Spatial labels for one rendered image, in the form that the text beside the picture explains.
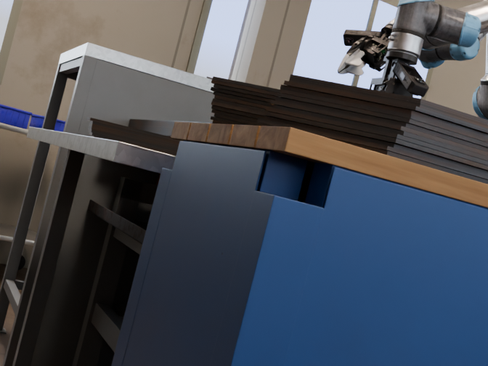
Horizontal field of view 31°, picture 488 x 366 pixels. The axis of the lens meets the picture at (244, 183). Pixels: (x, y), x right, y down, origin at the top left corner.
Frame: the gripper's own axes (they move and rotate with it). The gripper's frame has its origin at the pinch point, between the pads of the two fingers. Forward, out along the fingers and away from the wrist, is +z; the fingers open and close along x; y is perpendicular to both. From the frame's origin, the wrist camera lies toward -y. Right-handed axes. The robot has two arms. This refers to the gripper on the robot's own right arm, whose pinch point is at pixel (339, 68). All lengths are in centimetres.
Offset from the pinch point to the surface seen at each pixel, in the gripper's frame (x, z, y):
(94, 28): 120, -34, -248
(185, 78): 13, 23, -49
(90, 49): -5, 44, -64
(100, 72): 1, 45, -60
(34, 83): 127, 12, -245
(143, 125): 3, 50, -31
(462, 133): -103, 79, 111
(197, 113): 23, 26, -43
